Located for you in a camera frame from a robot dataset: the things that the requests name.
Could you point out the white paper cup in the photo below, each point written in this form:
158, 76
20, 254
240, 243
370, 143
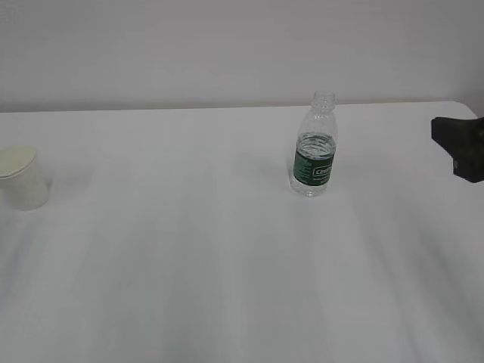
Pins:
23, 185

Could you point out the clear green-label water bottle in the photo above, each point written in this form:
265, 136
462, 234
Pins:
316, 146

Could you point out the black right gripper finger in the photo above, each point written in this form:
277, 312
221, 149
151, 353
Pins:
462, 139

